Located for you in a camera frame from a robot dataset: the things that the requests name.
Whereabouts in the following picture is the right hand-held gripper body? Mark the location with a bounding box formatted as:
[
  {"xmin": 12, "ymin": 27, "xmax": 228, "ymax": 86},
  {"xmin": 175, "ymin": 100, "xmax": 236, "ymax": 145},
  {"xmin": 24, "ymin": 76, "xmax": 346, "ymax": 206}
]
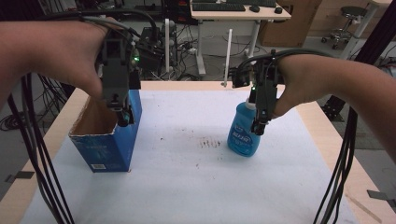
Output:
[{"xmin": 231, "ymin": 51, "xmax": 280, "ymax": 124}]

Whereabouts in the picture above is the white table mat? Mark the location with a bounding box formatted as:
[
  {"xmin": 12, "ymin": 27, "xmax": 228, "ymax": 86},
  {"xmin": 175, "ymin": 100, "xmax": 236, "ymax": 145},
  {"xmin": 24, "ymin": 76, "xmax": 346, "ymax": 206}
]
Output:
[{"xmin": 19, "ymin": 90, "xmax": 359, "ymax": 224}]

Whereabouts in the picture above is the black swivel stool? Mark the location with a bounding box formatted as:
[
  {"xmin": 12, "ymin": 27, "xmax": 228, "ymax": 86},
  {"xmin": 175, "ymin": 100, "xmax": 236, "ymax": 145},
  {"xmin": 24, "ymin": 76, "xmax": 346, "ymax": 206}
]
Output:
[{"xmin": 320, "ymin": 6, "xmax": 369, "ymax": 50}]

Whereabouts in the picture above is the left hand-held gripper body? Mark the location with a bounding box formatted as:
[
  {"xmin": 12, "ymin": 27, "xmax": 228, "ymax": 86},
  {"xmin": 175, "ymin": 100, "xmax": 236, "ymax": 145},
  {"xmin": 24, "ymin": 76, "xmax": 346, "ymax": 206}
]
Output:
[{"xmin": 100, "ymin": 27, "xmax": 142, "ymax": 110}]

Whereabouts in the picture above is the blue plastic bottle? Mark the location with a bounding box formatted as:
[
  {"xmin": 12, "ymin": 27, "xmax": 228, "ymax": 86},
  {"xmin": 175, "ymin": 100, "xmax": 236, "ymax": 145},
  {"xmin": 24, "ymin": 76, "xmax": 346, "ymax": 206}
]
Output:
[{"xmin": 226, "ymin": 98, "xmax": 262, "ymax": 158}]

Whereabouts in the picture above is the black keyboard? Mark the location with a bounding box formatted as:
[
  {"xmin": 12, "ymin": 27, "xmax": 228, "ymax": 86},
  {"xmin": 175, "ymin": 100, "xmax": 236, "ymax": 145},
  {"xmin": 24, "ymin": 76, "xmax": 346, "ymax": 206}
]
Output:
[{"xmin": 191, "ymin": 2, "xmax": 247, "ymax": 13}]

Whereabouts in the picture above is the white stand post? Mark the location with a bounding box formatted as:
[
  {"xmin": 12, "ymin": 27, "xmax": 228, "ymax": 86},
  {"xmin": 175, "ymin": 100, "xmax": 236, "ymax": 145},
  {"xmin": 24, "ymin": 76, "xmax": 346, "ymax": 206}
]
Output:
[
  {"xmin": 221, "ymin": 28, "xmax": 233, "ymax": 88},
  {"xmin": 163, "ymin": 18, "xmax": 172, "ymax": 75}
]

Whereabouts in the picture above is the blue cardboard box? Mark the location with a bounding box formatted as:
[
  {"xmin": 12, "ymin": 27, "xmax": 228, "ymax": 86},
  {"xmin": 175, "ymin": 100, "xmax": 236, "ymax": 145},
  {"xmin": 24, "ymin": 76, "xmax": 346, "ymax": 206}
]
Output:
[{"xmin": 68, "ymin": 89, "xmax": 144, "ymax": 174}]

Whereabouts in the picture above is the black electronic device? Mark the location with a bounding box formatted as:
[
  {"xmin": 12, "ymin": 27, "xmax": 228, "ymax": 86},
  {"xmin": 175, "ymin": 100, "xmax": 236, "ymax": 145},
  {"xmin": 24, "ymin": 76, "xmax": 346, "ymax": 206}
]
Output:
[{"xmin": 135, "ymin": 26, "xmax": 166, "ymax": 77}]

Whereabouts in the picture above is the person's right hand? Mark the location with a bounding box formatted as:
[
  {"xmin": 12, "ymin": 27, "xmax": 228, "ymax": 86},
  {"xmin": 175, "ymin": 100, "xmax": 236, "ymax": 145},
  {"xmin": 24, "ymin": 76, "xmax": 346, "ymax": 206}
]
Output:
[{"xmin": 271, "ymin": 54, "xmax": 344, "ymax": 120}]

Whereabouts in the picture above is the black cable bundle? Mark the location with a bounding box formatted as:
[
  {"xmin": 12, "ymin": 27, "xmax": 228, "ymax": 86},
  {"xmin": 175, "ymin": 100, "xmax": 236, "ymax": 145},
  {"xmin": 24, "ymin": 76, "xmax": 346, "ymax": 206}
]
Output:
[
  {"xmin": 312, "ymin": 105, "xmax": 359, "ymax": 224},
  {"xmin": 7, "ymin": 73, "xmax": 77, "ymax": 224}
]

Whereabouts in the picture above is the person's left hand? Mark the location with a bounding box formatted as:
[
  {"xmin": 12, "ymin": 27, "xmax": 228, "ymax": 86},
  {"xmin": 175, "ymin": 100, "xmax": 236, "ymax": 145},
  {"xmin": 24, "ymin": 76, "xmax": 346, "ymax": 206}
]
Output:
[{"xmin": 29, "ymin": 19, "xmax": 110, "ymax": 101}]

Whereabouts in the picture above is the light wooden desk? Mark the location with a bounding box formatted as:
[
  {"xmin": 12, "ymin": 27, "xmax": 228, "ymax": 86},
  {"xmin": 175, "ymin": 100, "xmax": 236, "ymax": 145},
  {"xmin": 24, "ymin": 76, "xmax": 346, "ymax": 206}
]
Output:
[{"xmin": 190, "ymin": 0, "xmax": 292, "ymax": 77}]

